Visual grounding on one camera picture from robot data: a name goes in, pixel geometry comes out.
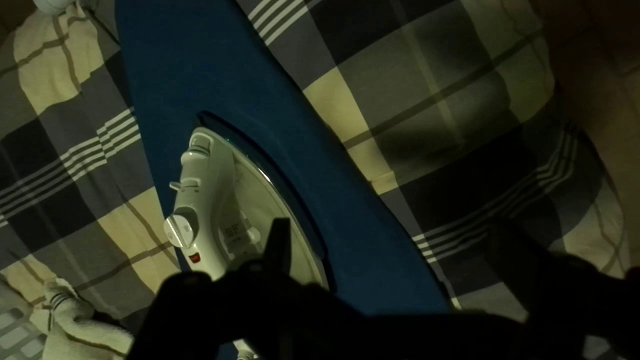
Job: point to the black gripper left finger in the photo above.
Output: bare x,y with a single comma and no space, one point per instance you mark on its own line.
278,247

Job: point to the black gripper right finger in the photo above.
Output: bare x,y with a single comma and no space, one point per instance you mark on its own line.
567,299

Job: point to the white clothes iron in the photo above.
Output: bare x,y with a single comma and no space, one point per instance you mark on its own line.
224,207

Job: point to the blue ironing board cover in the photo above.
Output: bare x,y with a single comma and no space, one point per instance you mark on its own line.
280,153

